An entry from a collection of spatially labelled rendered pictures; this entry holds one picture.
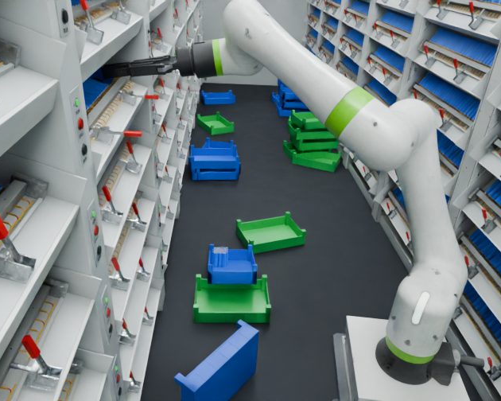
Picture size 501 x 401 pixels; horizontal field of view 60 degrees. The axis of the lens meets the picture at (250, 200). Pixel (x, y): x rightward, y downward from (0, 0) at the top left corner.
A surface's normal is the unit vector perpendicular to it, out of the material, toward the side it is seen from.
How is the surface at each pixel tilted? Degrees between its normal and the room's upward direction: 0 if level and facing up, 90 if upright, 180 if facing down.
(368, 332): 1
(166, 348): 0
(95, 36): 90
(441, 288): 11
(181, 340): 0
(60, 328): 20
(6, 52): 90
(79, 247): 90
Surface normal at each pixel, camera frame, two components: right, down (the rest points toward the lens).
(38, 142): 0.05, 0.49
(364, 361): 0.06, -0.87
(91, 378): 0.40, -0.81
